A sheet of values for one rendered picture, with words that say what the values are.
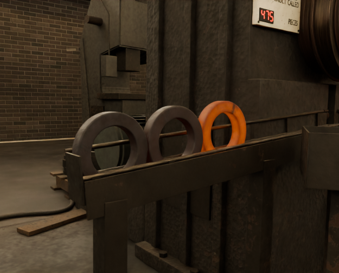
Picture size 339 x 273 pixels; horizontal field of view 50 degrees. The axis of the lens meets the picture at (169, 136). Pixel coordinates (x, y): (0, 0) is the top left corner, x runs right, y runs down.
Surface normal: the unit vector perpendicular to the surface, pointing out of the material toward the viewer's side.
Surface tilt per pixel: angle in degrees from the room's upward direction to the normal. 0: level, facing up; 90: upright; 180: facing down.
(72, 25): 90
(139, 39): 92
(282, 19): 90
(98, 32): 90
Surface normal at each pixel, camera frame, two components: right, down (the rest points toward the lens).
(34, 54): 0.61, 0.09
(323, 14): -0.79, 0.07
